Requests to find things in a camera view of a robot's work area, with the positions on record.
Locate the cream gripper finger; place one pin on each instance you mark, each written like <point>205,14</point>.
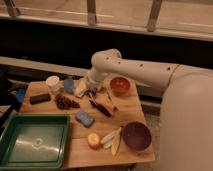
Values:
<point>80,88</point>

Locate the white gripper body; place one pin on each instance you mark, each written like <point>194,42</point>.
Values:
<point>94,79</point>

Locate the orange carrot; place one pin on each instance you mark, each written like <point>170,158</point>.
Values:
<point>108,109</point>

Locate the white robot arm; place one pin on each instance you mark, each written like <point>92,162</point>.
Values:
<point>186,107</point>

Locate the orange bowl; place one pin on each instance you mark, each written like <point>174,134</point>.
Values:
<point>119,86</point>

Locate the purple bowl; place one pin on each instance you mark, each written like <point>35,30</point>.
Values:
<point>136,136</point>

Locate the blue cup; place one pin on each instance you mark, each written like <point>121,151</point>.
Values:
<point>68,85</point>

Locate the bunch of dark grapes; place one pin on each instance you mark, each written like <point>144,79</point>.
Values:
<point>64,103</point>

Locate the white cup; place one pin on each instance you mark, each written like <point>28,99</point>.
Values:
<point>54,84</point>

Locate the blue sponge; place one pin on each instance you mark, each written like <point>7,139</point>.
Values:
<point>84,118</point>

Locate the metal spoon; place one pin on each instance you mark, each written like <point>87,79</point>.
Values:
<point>111,101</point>

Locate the black rectangular block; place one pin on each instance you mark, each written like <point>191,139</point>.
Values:
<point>40,98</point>

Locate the wooden board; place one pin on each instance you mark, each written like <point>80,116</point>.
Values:
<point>78,153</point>

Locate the orange apple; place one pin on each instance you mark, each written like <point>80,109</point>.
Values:
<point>93,140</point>

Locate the peeled banana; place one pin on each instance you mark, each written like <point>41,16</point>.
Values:
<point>112,140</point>

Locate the green plastic tray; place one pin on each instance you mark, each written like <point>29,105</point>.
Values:
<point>32,142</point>

